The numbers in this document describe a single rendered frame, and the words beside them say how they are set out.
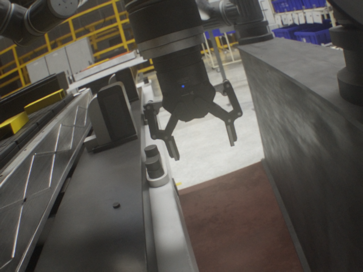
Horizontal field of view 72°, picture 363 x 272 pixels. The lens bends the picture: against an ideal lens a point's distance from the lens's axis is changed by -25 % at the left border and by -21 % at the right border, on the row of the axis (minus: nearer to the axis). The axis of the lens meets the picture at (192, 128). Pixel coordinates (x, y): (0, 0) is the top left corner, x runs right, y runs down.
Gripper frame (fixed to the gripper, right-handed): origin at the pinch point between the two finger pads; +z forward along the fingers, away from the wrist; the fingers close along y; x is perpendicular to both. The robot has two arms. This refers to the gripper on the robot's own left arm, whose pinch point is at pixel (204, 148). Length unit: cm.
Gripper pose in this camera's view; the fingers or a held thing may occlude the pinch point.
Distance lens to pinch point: 52.0
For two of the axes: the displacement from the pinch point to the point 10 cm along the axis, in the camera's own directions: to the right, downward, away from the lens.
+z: 2.8, 9.1, 3.0
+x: 0.1, -3.2, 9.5
